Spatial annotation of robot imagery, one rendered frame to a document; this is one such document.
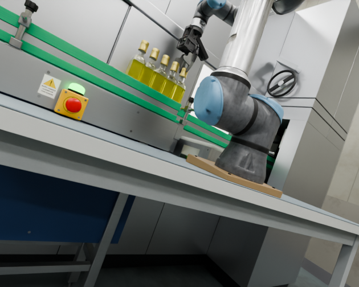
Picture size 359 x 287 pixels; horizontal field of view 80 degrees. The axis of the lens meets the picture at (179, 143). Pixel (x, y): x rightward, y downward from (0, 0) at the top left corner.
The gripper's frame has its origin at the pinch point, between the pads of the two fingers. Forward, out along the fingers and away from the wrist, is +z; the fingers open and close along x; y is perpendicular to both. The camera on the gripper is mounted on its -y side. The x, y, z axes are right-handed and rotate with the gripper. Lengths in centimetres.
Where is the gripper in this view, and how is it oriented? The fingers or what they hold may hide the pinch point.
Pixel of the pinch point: (184, 70)
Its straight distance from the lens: 110.8
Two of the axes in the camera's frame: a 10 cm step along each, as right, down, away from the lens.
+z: -3.5, 9.4, -0.3
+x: 5.6, 1.8, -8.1
